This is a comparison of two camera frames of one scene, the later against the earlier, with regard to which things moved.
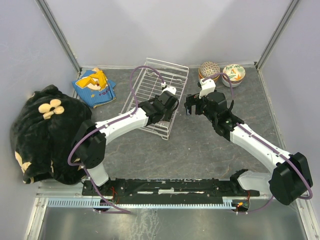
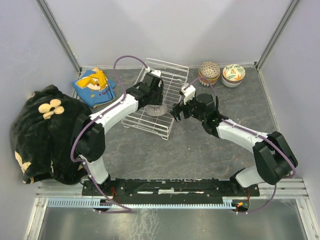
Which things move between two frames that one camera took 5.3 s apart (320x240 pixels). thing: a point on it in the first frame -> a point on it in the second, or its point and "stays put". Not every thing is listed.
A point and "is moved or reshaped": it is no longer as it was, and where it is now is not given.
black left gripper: [168, 115] -> [158, 100]
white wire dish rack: [153, 76] stays put
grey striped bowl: [165, 123] is moved or reshaped
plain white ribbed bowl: [226, 83] stays put
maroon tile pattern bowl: [207, 69] stays put
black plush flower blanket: [44, 127] stays put
